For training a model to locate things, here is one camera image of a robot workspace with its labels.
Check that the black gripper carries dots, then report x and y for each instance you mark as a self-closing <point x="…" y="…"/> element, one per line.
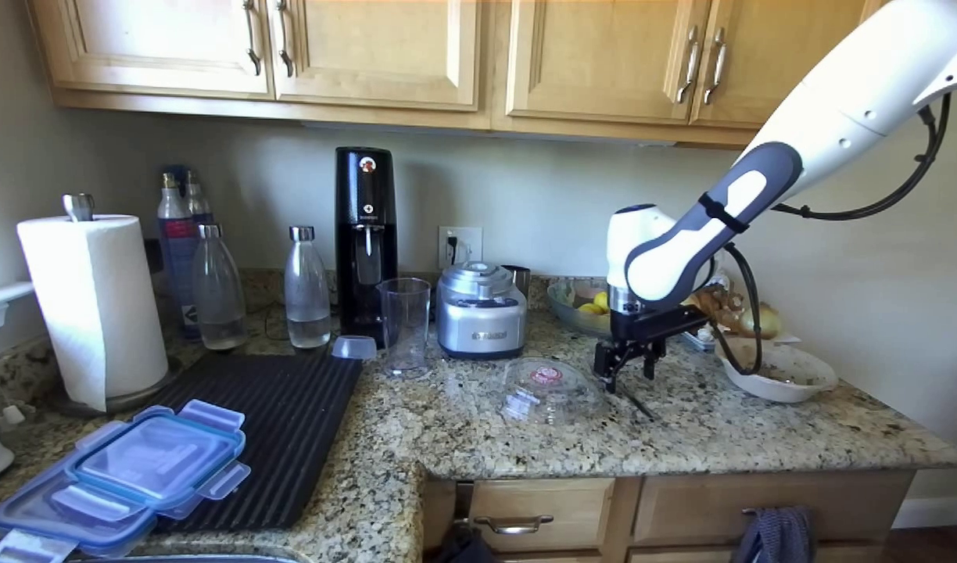
<point x="653" y="325"/>

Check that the silver metal fork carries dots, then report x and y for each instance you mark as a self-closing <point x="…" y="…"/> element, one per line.
<point x="629" y="394"/>
<point x="647" y="407"/>

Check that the white bowl with pink mark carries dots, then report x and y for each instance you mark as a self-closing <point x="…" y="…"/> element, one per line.
<point x="785" y="365"/>

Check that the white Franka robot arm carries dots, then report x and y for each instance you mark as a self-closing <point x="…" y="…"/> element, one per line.
<point x="812" y="127"/>

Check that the glass fruit bowl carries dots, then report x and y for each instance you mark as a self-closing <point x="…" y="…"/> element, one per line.
<point x="574" y="309"/>

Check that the yellow lemon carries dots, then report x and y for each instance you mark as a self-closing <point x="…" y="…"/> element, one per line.
<point x="587" y="311"/>
<point x="603" y="301"/>

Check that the white rectangular tray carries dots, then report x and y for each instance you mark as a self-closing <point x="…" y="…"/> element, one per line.
<point x="701" y="343"/>

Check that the clear lid with pink label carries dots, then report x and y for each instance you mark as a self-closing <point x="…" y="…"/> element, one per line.
<point x="544" y="381"/>

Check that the brown-skinned onion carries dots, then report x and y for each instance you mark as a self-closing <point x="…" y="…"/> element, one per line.
<point x="721" y="306"/>

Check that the large yellow onion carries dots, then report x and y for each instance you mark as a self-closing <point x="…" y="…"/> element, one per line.
<point x="769" y="321"/>

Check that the lower wooden cabinets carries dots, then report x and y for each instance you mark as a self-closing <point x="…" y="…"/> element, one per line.
<point x="562" y="502"/>

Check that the wooden cabinets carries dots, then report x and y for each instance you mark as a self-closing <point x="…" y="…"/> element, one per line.
<point x="375" y="52"/>
<point x="562" y="502"/>

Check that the grey hanging towel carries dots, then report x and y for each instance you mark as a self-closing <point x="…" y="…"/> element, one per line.
<point x="775" y="536"/>

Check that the clear plastic cup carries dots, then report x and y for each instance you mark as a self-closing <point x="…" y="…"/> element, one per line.
<point x="405" y="330"/>

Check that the dark hanging cloth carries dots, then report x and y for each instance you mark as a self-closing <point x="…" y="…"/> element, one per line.
<point x="464" y="548"/>

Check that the small clear cap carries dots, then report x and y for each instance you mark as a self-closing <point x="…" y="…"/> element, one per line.
<point x="355" y="349"/>

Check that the black soda maker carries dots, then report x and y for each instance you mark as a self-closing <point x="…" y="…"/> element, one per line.
<point x="366" y="240"/>

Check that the clear plastic bottle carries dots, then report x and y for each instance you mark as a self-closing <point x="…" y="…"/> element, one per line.
<point x="309" y="293"/>

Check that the black drying mat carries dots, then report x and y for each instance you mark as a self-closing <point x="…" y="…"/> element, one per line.
<point x="271" y="439"/>

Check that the upper wooden cabinets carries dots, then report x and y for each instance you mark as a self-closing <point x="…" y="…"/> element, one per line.
<point x="375" y="52"/>

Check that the clear glass carafe bottle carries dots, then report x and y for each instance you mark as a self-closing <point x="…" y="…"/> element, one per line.
<point x="220" y="298"/>

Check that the blue-rimmed container lid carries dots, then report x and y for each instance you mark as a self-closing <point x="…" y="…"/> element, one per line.
<point x="162" y="456"/>
<point x="42" y="510"/>

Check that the white paper towel roll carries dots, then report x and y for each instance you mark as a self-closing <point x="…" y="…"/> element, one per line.
<point x="92" y="309"/>

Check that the metal paper towel holder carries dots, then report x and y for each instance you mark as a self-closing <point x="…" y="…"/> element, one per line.
<point x="75" y="205"/>

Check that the white wall outlet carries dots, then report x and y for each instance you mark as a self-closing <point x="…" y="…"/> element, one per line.
<point x="461" y="245"/>

